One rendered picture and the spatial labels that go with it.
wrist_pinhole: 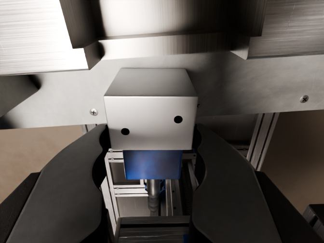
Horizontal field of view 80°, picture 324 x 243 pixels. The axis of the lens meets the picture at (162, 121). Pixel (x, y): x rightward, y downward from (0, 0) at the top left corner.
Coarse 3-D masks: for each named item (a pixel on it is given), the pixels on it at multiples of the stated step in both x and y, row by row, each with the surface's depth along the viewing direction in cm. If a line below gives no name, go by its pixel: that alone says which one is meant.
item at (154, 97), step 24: (120, 72) 14; (144, 72) 14; (168, 72) 14; (120, 96) 10; (144, 96) 10; (168, 96) 10; (192, 96) 10; (120, 120) 11; (144, 120) 11; (168, 120) 11; (192, 120) 11; (120, 144) 12; (144, 144) 12; (168, 144) 12; (144, 168) 14; (168, 168) 14
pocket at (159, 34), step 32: (64, 0) 5; (96, 0) 7; (128, 0) 7; (160, 0) 7; (192, 0) 7; (224, 0) 7; (256, 0) 6; (96, 32) 8; (128, 32) 8; (160, 32) 8; (192, 32) 7; (224, 32) 7; (256, 32) 6
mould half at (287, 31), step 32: (0, 0) 5; (32, 0) 5; (288, 0) 5; (320, 0) 5; (0, 32) 5; (32, 32) 5; (64, 32) 5; (288, 32) 5; (320, 32) 5; (0, 64) 6; (32, 64) 6; (64, 64) 6
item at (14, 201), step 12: (24, 180) 8; (36, 180) 8; (12, 192) 7; (24, 192) 7; (0, 204) 7; (12, 204) 7; (24, 204) 7; (0, 216) 6; (12, 216) 6; (0, 228) 6; (12, 228) 6; (0, 240) 6
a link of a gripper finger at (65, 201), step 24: (72, 144) 10; (96, 144) 10; (48, 168) 8; (72, 168) 8; (96, 168) 9; (48, 192) 7; (72, 192) 7; (96, 192) 7; (24, 216) 6; (48, 216) 6; (72, 216) 6; (96, 216) 6; (24, 240) 6; (48, 240) 6; (72, 240) 6; (96, 240) 6
